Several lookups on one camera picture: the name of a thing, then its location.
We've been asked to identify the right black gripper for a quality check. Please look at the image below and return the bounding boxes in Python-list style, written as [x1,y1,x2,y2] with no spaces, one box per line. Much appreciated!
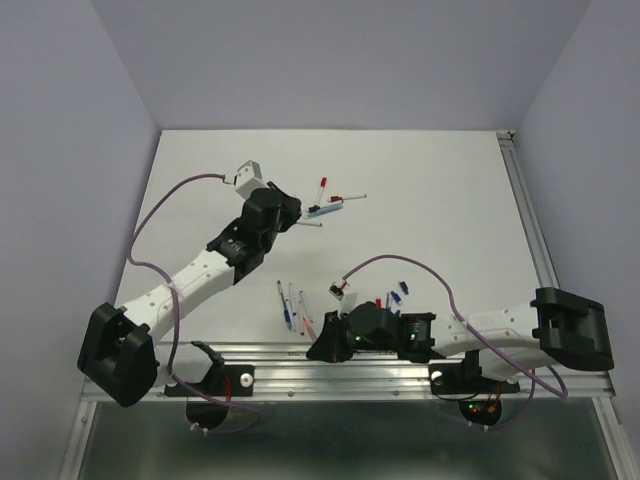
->
[306,307,397,362]

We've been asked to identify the thin pen black cap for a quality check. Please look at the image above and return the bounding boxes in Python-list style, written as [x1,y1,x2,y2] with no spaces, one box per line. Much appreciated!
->
[296,221,323,228]

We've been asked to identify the white marker blue cap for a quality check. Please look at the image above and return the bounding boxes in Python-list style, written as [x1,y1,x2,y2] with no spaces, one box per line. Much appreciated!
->
[288,282,298,332]

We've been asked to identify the blue ballpoint pen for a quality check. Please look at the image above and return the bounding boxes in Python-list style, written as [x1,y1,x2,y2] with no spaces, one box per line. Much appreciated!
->
[276,280,293,331]

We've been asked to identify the translucent red pen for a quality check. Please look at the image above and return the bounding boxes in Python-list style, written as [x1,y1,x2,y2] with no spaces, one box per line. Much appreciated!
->
[302,317,313,337]

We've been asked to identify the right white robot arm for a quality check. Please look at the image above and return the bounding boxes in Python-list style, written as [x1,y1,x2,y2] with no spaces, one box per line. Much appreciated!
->
[306,287,614,390]

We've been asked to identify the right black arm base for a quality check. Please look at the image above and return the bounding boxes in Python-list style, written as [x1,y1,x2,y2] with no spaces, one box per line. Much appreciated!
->
[429,351,521,430]

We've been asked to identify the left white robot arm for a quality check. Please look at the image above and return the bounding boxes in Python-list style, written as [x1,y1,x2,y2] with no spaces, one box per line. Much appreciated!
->
[77,182,302,407]

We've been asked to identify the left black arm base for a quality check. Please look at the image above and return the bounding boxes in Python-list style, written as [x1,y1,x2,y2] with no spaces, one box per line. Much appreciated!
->
[163,341,260,436]

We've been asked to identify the light blue pen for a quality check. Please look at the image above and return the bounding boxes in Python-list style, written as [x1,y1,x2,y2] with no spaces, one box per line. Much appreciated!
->
[305,202,344,219]

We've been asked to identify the thin white red pen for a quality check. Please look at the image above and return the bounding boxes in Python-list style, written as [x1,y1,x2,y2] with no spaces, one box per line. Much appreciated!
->
[329,194,368,204]

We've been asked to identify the uncapped white blue marker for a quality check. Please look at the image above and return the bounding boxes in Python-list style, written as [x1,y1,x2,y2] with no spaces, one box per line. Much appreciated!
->
[299,290,314,323]

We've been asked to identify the white marker red cap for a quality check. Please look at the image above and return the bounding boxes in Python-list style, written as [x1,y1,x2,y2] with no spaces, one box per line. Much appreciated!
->
[314,177,327,206]

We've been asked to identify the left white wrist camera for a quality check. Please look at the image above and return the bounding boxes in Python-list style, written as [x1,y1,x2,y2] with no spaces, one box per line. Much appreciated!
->
[234,160,267,200]

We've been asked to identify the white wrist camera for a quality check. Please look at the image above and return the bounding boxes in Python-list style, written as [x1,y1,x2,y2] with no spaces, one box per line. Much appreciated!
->
[329,280,358,316]
[234,160,267,200]

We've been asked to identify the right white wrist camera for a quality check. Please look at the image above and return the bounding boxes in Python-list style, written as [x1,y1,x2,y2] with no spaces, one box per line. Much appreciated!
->
[329,280,358,316]

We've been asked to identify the aluminium front rail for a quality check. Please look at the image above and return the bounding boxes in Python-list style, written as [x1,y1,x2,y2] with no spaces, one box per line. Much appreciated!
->
[61,344,622,479]

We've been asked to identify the aluminium rail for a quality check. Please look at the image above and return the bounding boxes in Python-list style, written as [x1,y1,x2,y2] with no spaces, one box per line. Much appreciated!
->
[61,344,622,479]
[497,132,559,288]

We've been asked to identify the aluminium right side rail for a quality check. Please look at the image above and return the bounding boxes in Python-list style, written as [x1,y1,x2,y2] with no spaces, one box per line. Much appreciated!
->
[497,132,559,288]

